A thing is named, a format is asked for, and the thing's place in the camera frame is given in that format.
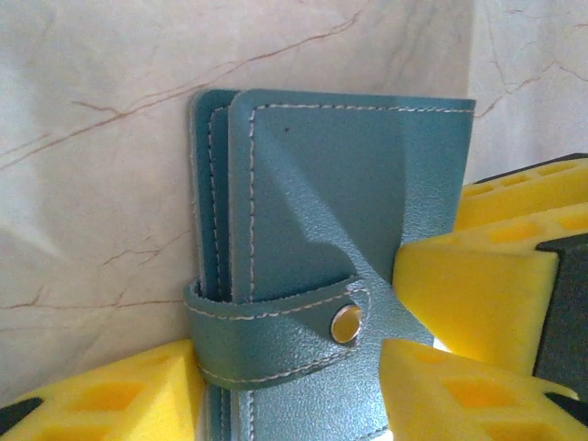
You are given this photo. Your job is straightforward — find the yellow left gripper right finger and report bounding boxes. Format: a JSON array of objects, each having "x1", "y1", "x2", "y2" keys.
[{"x1": 375, "y1": 338, "x2": 581, "y2": 441}]

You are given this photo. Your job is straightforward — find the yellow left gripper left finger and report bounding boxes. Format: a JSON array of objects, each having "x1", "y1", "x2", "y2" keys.
[{"x1": 0, "y1": 340, "x2": 206, "y2": 441}]

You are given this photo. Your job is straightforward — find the teal leather card holder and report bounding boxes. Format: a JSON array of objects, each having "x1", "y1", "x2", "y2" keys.
[{"x1": 183, "y1": 88, "x2": 477, "y2": 441}]

